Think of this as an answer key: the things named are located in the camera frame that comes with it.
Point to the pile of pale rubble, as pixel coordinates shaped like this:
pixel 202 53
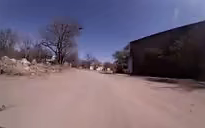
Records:
pixel 20 66

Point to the sandy dirt ground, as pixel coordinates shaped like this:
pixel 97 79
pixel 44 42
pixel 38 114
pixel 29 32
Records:
pixel 90 100

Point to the green tree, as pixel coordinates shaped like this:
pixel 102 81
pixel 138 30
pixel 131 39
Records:
pixel 121 60

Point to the dark building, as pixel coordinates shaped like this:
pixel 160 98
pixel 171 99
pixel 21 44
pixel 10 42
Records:
pixel 176 53

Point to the large bare tree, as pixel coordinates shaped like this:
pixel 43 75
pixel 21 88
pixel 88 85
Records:
pixel 59 41

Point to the row of bare trees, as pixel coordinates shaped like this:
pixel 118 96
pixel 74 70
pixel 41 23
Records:
pixel 13 46

